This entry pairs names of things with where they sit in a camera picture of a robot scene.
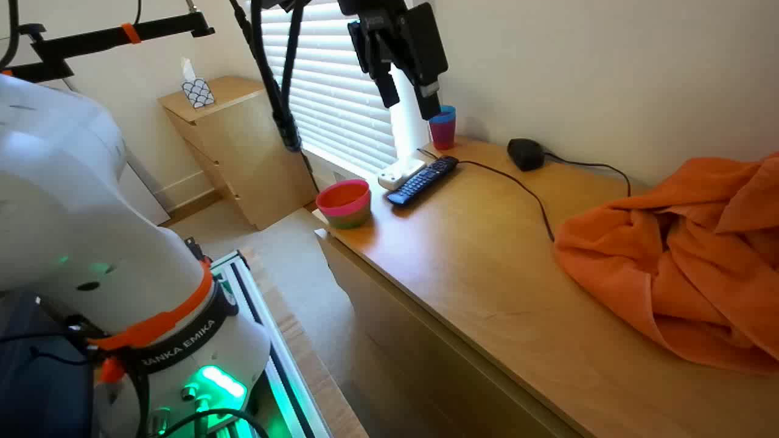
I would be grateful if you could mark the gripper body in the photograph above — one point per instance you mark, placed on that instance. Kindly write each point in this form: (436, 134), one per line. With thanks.
(371, 7)

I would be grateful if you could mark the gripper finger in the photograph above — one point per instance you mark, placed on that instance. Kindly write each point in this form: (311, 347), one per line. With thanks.
(378, 64)
(426, 48)

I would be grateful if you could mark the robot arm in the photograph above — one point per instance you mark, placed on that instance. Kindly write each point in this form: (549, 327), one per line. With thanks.
(73, 219)

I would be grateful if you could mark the black remote controller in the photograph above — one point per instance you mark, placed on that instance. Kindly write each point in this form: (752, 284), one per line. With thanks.
(420, 181)

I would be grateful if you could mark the orange towel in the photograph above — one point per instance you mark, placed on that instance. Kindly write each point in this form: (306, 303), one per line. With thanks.
(688, 261)

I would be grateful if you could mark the white window blinds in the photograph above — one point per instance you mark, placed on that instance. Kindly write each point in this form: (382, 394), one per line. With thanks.
(341, 103)

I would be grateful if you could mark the stack of plastic cups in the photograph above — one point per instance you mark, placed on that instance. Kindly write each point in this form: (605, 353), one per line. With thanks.
(443, 131)

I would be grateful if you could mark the pink and green bowl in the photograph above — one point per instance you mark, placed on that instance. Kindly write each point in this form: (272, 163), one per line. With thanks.
(344, 204)

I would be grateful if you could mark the wooden dresser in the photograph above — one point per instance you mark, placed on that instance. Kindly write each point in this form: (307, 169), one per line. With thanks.
(249, 152)

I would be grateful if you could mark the patterned tissue box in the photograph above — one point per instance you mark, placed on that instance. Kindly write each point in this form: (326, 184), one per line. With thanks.
(198, 92)

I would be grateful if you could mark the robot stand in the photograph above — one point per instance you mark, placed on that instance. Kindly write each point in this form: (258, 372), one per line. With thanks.
(286, 365)

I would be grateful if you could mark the black mount bar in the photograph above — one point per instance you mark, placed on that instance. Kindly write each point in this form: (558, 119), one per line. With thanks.
(91, 42)

